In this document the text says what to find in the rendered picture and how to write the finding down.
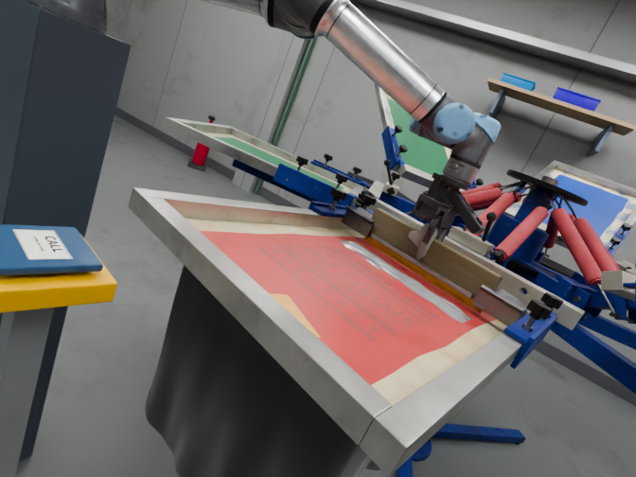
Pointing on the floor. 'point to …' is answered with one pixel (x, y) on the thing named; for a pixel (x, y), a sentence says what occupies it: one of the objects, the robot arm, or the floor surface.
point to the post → (33, 342)
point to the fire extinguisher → (200, 153)
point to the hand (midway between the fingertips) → (425, 256)
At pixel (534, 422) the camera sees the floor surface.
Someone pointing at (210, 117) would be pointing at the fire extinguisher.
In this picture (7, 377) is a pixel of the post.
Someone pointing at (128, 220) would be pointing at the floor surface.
